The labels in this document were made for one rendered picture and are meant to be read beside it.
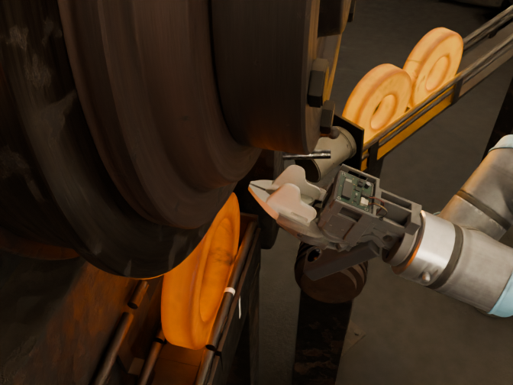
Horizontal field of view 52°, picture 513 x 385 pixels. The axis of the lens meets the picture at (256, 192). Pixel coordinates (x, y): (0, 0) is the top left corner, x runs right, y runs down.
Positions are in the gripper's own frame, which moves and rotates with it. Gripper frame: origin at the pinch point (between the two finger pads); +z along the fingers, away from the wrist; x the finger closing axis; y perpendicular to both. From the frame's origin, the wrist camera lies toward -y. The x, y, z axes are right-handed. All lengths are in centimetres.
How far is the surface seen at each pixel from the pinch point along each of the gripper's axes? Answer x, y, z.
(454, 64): -47, 5, -27
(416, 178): -98, -61, -55
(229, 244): 7.6, -2.7, 0.8
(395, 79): -30.8, 6.1, -14.9
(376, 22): -217, -68, -34
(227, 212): 9.2, 4.4, 2.7
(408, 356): -28, -61, -55
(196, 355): 19.3, -9.7, -0.4
